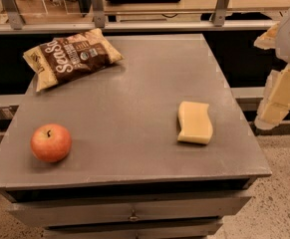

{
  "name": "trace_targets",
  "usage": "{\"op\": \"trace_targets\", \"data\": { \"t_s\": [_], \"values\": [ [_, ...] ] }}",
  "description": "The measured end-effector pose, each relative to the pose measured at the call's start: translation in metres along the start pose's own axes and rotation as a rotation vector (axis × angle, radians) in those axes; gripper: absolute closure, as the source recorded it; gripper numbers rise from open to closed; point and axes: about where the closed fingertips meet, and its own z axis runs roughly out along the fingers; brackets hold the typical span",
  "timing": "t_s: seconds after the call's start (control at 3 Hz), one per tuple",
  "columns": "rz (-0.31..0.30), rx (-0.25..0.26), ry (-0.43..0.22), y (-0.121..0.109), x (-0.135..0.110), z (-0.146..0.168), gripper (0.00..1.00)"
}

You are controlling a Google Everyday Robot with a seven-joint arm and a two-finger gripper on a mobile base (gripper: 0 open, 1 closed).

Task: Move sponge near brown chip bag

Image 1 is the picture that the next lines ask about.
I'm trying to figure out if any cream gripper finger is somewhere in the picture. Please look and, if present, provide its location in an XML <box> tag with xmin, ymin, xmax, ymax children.
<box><xmin>254</xmin><ymin>64</ymin><xmax>290</xmax><ymax>130</ymax></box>
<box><xmin>254</xmin><ymin>24</ymin><xmax>279</xmax><ymax>50</ymax></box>

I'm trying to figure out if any yellow sponge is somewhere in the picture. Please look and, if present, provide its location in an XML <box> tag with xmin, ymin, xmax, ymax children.
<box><xmin>177</xmin><ymin>102</ymin><xmax>213</xmax><ymax>144</ymax></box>

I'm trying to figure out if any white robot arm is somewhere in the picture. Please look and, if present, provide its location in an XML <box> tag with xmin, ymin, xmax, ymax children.
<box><xmin>254</xmin><ymin>9</ymin><xmax>290</xmax><ymax>130</ymax></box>

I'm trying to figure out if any brown chip bag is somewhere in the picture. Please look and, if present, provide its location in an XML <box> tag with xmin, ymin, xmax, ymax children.
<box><xmin>23</xmin><ymin>29</ymin><xmax>123</xmax><ymax>92</ymax></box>

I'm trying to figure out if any grey drawer cabinet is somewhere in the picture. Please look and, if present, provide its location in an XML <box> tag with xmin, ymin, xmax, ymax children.
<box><xmin>0</xmin><ymin>34</ymin><xmax>270</xmax><ymax>239</ymax></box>

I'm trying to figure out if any red apple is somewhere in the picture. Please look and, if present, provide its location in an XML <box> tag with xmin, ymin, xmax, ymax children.
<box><xmin>30</xmin><ymin>123</ymin><xmax>72</xmax><ymax>162</ymax></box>

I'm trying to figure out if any metal drawer handle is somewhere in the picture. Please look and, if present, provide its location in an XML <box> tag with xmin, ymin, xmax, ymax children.
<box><xmin>129</xmin><ymin>209</ymin><xmax>140</xmax><ymax>222</ymax></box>

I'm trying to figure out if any metal railing frame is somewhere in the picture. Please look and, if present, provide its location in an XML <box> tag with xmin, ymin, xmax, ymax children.
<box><xmin>0</xmin><ymin>0</ymin><xmax>287</xmax><ymax>35</ymax></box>

